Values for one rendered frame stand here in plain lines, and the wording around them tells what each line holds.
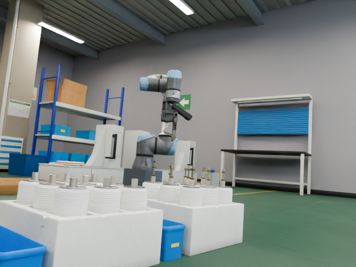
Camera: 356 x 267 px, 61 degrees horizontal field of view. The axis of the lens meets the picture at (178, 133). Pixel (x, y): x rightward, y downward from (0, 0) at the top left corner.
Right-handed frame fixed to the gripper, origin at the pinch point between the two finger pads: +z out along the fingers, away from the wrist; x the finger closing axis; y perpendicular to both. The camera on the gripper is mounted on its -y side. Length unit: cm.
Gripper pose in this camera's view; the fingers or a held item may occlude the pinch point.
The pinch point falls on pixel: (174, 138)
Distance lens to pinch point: 154.8
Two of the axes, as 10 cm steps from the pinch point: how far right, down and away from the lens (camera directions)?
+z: -0.7, 9.9, -1.1
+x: 0.9, -1.1, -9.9
